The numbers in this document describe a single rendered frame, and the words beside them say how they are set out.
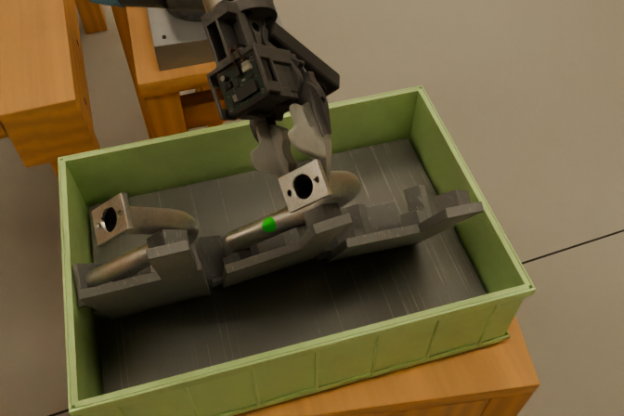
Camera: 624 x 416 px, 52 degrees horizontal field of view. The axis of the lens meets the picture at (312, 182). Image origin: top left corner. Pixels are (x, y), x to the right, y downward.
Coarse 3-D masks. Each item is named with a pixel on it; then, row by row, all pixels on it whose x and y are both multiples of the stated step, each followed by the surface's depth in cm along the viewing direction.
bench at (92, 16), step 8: (80, 0) 257; (88, 0) 258; (80, 8) 260; (88, 8) 261; (96, 8) 262; (80, 16) 262; (88, 16) 263; (96, 16) 264; (104, 16) 273; (88, 24) 266; (96, 24) 267; (104, 24) 269; (88, 32) 269; (0, 128) 118; (0, 136) 130; (8, 136) 130; (96, 136) 138; (96, 144) 135; (56, 168) 130
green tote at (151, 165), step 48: (384, 96) 110; (144, 144) 103; (192, 144) 105; (240, 144) 109; (336, 144) 116; (432, 144) 109; (96, 192) 108; (144, 192) 111; (480, 192) 97; (480, 240) 98; (528, 288) 87; (96, 336) 95; (336, 336) 82; (384, 336) 86; (432, 336) 90; (480, 336) 96; (96, 384) 88; (144, 384) 78; (192, 384) 80; (240, 384) 85; (288, 384) 90; (336, 384) 94
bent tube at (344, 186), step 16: (288, 176) 68; (304, 176) 69; (320, 176) 66; (336, 176) 71; (352, 176) 73; (288, 192) 69; (304, 192) 70; (320, 192) 66; (336, 192) 71; (352, 192) 74; (288, 208) 68; (304, 208) 83; (256, 224) 87; (288, 224) 85; (240, 240) 88; (256, 240) 88
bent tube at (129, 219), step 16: (96, 208) 68; (112, 208) 68; (128, 208) 66; (144, 208) 69; (160, 208) 71; (96, 224) 68; (112, 224) 69; (128, 224) 65; (144, 224) 69; (160, 224) 70; (176, 224) 72; (192, 224) 75; (192, 240) 78; (128, 256) 84; (144, 256) 83; (96, 272) 87; (112, 272) 86; (128, 272) 85
